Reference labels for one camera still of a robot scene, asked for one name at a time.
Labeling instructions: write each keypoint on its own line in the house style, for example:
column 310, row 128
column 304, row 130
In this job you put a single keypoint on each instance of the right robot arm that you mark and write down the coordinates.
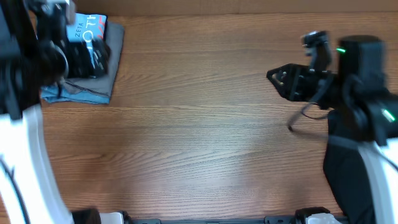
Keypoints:
column 365, row 119

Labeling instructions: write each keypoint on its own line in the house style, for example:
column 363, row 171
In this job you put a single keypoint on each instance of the folded blue jeans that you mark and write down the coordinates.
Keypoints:
column 50, row 95

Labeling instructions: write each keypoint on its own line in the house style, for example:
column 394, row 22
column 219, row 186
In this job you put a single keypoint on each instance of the folded grey garment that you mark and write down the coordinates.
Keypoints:
column 103, row 85

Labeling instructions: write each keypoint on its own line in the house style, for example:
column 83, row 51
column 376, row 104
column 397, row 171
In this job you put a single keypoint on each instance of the light blue printed t-shirt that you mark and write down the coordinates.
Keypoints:
column 85, row 29

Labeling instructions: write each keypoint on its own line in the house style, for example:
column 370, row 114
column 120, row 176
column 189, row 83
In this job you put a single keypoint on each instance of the folded black garment on stack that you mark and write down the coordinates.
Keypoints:
column 104, row 34

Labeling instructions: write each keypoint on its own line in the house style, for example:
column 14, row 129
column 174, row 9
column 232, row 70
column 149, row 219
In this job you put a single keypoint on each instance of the black garment at right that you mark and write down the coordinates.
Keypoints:
column 346, row 174

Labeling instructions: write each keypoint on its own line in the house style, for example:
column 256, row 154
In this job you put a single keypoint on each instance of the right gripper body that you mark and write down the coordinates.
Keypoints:
column 304, row 82

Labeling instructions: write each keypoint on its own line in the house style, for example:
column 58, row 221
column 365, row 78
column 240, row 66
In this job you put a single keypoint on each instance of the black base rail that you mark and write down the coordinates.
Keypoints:
column 284, row 219

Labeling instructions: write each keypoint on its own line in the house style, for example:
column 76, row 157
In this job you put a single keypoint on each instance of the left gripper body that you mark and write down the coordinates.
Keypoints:
column 77, row 62

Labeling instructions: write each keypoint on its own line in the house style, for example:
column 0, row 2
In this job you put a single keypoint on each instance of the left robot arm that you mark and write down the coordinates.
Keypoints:
column 35, row 51

